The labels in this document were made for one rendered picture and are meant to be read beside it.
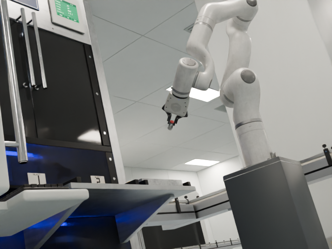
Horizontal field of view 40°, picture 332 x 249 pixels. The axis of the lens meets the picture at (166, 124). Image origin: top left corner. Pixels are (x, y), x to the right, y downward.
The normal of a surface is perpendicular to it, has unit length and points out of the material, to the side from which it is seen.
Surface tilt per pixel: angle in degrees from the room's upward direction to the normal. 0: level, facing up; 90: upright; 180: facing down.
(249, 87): 126
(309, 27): 90
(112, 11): 180
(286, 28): 90
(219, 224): 90
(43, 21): 90
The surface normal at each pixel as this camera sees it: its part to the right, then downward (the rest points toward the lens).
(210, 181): -0.62, -0.12
